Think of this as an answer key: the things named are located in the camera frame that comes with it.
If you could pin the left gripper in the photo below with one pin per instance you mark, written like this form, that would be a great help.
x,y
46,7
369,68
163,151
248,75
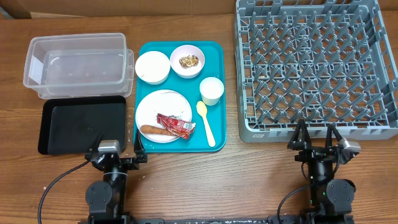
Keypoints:
x,y
130,163

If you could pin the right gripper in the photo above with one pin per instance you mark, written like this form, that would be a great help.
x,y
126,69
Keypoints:
x,y
311,152

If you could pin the orange carrot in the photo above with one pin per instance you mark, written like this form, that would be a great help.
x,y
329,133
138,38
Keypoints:
x,y
148,129

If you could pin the red ketchup packet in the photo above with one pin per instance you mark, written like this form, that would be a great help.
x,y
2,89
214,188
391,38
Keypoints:
x,y
178,127

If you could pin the yellow plastic spoon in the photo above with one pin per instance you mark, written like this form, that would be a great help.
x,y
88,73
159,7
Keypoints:
x,y
202,111

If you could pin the white paper cup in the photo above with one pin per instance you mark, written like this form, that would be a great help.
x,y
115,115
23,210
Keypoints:
x,y
211,90

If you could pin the pink bowl with nuts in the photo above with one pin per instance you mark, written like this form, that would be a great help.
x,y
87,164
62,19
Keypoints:
x,y
187,61

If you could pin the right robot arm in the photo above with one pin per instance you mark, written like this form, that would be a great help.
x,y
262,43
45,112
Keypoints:
x,y
330,198

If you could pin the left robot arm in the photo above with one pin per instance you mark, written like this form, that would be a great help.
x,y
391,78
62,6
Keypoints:
x,y
106,197

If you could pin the grey dishwasher rack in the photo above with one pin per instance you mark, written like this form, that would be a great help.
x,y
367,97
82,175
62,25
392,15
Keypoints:
x,y
326,62

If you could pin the black plastic tray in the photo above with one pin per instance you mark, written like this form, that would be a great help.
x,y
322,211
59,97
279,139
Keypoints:
x,y
70,125

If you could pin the white round plate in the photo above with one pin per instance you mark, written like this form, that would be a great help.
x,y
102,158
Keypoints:
x,y
166,102

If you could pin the teal serving tray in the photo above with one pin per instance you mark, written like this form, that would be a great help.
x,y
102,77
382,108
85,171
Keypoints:
x,y
190,89

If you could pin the clear plastic bin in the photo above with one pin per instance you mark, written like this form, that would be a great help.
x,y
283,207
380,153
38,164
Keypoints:
x,y
79,65

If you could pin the white bowl with crumbs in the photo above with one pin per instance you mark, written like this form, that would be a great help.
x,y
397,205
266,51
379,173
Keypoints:
x,y
153,67

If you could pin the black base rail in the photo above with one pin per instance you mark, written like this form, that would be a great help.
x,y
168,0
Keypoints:
x,y
269,220

